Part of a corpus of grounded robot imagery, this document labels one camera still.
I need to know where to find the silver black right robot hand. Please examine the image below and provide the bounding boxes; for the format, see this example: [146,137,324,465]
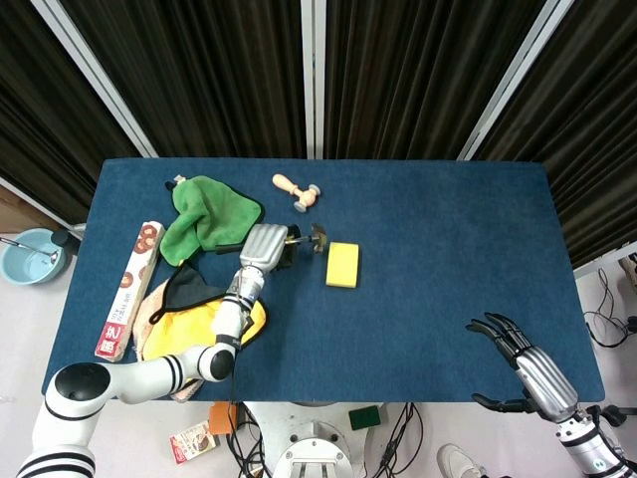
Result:
[465,312,581,425]

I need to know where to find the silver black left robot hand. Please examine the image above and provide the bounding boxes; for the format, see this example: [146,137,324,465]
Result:
[239,222,302,273]

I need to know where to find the black handled metal hammer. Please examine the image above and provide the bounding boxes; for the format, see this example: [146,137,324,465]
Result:
[214,222,330,257]

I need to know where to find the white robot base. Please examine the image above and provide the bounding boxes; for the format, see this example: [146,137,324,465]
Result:
[243,400,385,478]

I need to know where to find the yellow sponge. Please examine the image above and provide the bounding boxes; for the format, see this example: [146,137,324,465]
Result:
[325,241,362,290]

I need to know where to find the dark green rectangular block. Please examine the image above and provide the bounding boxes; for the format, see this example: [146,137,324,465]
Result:
[347,404,383,433]

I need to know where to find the green microfibre cloth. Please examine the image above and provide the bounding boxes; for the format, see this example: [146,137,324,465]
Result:
[158,174,265,268]

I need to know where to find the small wooden mallet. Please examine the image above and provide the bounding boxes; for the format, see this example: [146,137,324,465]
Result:
[272,173,322,213]

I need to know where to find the black cloth with loop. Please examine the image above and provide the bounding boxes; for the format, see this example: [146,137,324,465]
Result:
[148,263,235,326]

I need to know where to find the yellow cloth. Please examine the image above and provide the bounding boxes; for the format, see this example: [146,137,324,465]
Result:
[140,292,271,362]

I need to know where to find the white shoe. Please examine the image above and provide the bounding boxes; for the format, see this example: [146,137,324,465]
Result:
[436,443,488,478]

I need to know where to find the beige cloth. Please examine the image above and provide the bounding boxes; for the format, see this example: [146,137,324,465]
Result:
[133,280,204,403]

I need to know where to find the long white wrap box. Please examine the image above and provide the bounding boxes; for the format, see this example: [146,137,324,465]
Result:
[94,221,166,362]

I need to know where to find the blue table mat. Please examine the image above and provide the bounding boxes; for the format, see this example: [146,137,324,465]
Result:
[41,157,607,404]

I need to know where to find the orange box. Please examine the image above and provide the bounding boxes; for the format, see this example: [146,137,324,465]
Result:
[208,401,241,436]

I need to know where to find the black pleated curtain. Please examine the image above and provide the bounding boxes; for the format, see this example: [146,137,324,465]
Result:
[323,0,548,161]
[472,0,637,270]
[0,0,141,226]
[59,0,308,160]

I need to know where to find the black round floor object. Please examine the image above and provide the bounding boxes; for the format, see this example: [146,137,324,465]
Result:
[51,229,82,256]

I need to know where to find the printed snack packet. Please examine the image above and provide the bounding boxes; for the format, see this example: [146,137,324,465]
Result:
[168,419,221,467]

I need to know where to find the metal ladle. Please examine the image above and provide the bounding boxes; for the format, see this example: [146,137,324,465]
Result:
[0,237,62,266]

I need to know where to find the light blue plastic basin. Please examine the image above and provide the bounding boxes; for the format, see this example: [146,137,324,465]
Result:
[0,227,69,287]

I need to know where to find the black cable bundle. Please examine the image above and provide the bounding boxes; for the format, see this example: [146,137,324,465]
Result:
[365,401,425,478]
[226,367,274,478]
[582,267,637,350]

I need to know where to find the white partition post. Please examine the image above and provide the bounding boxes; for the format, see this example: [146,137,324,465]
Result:
[300,0,327,160]
[29,0,160,160]
[456,0,574,162]

